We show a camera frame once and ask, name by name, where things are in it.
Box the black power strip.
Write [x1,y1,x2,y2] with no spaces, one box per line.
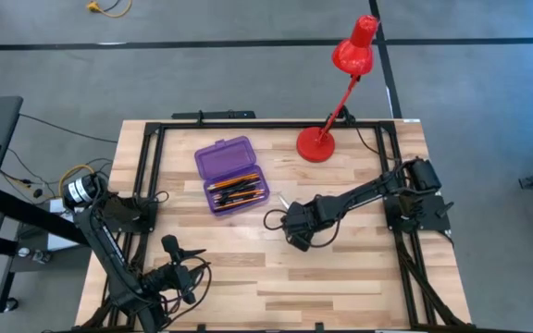
[171,109,257,120]

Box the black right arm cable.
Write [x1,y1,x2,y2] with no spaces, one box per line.
[354,127,404,163]

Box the thin black floor cable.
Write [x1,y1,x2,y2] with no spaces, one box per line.
[19,113,118,144]

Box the black ballpoint pen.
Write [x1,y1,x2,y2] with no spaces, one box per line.
[210,179,262,193]
[214,190,261,207]
[211,183,259,200]

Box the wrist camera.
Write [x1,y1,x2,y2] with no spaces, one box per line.
[161,234,180,260]
[288,233,315,253]

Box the orange wooden pencil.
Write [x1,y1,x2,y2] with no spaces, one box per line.
[206,173,262,191]
[213,188,266,201]
[214,195,267,211]

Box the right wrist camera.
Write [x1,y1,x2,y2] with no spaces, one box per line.
[288,233,315,253]

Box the purple translucent plastic supply box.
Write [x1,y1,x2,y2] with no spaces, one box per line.
[193,135,271,217]

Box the yellow extension cable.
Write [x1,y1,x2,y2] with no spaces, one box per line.
[84,0,133,19]

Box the red desk lamp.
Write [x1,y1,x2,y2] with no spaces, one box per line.
[295,14,379,164]

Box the white box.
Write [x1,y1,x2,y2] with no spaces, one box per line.
[46,196,87,252]

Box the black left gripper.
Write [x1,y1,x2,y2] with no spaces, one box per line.
[148,248,208,306]

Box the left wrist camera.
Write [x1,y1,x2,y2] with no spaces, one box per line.
[161,234,180,260]

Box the yellow arm base cable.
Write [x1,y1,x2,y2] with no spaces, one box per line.
[57,163,94,196]

